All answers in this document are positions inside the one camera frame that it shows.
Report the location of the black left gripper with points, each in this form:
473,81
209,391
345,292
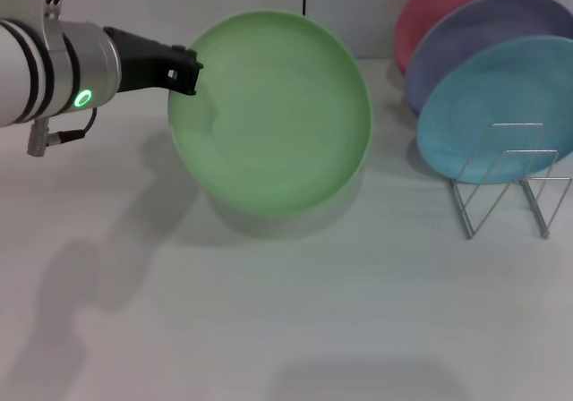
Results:
139,65

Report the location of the pink plate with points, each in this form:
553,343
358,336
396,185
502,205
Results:
430,7

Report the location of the green plate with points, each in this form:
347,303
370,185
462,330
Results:
277,119

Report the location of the blue plate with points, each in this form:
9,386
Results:
465,128

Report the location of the purple plate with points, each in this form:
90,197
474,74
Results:
465,34

